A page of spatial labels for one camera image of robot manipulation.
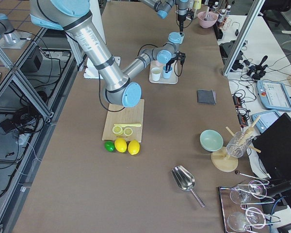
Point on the aluminium frame post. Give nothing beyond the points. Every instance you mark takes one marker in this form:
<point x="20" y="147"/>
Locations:
<point x="252" y="14"/>

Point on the clear textured glass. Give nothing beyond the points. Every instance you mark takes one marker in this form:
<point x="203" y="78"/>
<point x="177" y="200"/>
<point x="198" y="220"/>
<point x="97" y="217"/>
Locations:
<point x="238" y="144"/>

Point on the green ceramic bowl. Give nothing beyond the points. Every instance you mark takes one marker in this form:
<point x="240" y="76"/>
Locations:
<point x="211" y="140"/>

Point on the light blue plastic cup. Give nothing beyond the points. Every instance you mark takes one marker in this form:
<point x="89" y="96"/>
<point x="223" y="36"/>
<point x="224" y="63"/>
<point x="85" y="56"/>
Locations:
<point x="167" y="73"/>

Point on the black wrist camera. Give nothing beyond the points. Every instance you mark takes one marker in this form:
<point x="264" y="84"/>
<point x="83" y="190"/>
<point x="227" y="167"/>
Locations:
<point x="181" y="57"/>

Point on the wooden mug tree stand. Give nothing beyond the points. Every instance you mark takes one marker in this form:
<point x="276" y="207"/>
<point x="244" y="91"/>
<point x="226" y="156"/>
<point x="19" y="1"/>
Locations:
<point x="226" y="159"/>

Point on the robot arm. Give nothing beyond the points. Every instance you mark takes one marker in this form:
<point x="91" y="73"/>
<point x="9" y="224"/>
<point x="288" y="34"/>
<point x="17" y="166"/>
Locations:
<point x="75" y="17"/>
<point x="162" y="9"/>

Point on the upside-down wine glass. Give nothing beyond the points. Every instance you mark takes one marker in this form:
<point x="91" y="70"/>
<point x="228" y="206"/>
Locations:
<point x="243" y="193"/>
<point x="248" y="222"/>

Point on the lemon half slice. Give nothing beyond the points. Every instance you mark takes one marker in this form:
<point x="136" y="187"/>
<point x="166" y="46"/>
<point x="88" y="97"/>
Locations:
<point x="117" y="130"/>
<point x="127" y="131"/>

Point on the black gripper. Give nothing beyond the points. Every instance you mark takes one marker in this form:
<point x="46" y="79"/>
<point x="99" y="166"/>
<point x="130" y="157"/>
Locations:
<point x="169" y="64"/>
<point x="180" y="21"/>

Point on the black monitor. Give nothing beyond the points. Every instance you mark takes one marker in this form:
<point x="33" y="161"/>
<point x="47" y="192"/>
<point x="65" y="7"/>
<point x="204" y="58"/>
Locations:
<point x="275" y="146"/>

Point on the whole yellow lemon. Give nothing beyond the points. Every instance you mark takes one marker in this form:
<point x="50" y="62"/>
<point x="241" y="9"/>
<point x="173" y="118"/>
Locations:
<point x="133" y="147"/>
<point x="120" y="145"/>

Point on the dark grey folded cloth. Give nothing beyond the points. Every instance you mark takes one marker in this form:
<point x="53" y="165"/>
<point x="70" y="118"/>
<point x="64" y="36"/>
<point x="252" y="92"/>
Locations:
<point x="206" y="96"/>

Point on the blue teach pendant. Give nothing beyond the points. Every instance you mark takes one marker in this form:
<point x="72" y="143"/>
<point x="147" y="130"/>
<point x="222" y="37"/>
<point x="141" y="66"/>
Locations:
<point x="273" y="95"/>
<point x="267" y="118"/>

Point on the metal ice scoop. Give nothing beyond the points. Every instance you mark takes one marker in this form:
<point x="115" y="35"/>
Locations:
<point x="186" y="182"/>

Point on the wooden cutting board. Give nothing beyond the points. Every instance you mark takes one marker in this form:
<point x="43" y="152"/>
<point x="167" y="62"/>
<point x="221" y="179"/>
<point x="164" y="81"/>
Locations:
<point x="134" y="115"/>

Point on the pale yellow plastic cup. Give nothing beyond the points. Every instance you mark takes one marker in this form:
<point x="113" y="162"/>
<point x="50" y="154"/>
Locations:
<point x="155" y="73"/>

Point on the green lime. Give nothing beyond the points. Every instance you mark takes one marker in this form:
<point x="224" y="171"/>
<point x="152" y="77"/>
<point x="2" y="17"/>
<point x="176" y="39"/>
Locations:
<point x="109" y="146"/>

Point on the metal glass rack tray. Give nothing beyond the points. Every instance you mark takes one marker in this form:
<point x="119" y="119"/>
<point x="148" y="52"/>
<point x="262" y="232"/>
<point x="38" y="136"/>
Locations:
<point x="241" y="207"/>

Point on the cream rabbit tray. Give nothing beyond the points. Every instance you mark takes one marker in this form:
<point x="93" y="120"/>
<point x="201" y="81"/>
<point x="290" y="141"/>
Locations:
<point x="172" y="80"/>

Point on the yellow plastic knife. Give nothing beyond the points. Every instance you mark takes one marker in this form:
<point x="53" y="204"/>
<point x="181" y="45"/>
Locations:
<point x="129" y="125"/>

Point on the metal muddler black tip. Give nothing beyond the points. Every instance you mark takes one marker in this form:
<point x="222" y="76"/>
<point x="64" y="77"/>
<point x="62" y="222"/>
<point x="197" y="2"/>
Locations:
<point x="206" y="13"/>

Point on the pink bowl with ice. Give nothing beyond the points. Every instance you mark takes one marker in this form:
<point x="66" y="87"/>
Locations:
<point x="207" y="22"/>

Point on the pink plastic cup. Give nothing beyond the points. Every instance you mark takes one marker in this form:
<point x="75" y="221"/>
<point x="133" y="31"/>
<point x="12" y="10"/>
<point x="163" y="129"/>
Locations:
<point x="157" y="63"/>

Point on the mint green plastic cup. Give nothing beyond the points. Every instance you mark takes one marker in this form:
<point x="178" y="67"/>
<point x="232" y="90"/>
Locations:
<point x="182" y="37"/>

